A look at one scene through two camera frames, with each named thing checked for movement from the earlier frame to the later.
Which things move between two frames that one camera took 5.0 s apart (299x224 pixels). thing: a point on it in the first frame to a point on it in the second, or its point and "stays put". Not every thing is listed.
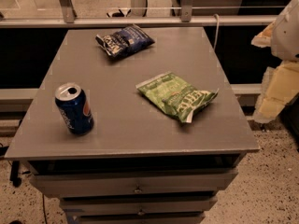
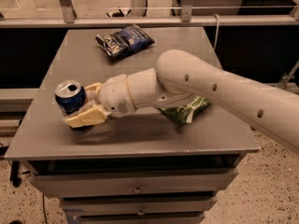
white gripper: [288, 35] to [114, 94]
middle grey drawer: [137, 205] stays put
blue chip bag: [123, 42] stays put
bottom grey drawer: [138, 217] stays put
